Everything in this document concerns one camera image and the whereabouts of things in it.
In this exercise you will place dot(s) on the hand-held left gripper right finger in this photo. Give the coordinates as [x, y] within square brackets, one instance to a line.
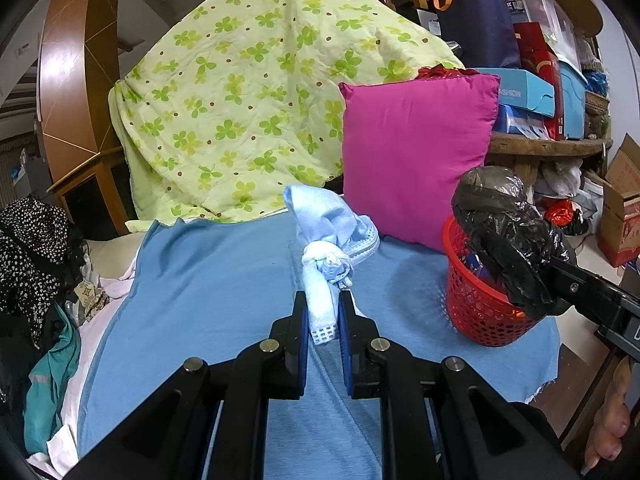
[345, 355]

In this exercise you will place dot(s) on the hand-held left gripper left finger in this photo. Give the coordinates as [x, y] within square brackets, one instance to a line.
[301, 355]

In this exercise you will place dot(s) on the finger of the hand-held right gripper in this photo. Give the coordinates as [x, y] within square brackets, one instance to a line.
[575, 287]

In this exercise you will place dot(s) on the black plastic bag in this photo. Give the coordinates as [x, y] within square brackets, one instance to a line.
[505, 230]

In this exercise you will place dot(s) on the red plastic mesh basket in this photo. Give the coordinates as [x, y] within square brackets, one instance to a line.
[475, 310]

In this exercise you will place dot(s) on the light blue face mask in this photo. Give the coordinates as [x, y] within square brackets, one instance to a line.
[320, 220]

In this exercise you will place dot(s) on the person's right hand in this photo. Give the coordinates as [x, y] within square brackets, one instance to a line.
[612, 425]

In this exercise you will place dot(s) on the red plastic bag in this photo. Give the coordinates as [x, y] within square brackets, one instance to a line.
[560, 210]

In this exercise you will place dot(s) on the cardboard box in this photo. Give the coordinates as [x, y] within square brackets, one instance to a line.
[620, 210]

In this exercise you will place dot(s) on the white plastic bag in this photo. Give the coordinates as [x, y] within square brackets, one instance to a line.
[562, 180]

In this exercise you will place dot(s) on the blue blanket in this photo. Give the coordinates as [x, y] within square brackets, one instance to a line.
[200, 285]

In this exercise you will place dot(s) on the round wooden shelf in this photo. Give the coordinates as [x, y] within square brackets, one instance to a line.
[550, 146]

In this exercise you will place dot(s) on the white and blue packet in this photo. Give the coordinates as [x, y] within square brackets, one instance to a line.
[520, 122]

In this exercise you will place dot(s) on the wicker basket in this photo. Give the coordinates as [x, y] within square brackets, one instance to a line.
[597, 103]

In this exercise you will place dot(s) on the blue shoebox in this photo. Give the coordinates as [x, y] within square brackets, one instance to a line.
[520, 92]

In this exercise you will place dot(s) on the magenta pillow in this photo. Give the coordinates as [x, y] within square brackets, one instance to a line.
[415, 160]

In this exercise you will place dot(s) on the cream pillow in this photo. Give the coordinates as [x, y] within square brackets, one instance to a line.
[115, 255]

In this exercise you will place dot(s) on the beige patterned cloth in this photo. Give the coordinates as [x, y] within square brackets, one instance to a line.
[90, 297]

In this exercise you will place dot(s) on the white sheet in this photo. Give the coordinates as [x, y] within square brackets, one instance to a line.
[80, 360]

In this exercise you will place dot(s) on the tall red box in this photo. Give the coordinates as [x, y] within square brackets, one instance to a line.
[537, 55]

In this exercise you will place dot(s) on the teal garment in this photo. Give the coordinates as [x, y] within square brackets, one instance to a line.
[50, 385]

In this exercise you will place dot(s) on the red cloth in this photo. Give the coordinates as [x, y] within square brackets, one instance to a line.
[440, 71]

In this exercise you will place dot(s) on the green clover print quilt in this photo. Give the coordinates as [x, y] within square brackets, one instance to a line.
[225, 110]

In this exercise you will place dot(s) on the clear plastic storage box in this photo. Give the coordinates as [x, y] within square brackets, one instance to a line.
[545, 10]

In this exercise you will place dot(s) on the black and white speckled garment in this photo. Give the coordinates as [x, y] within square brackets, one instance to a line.
[30, 245]

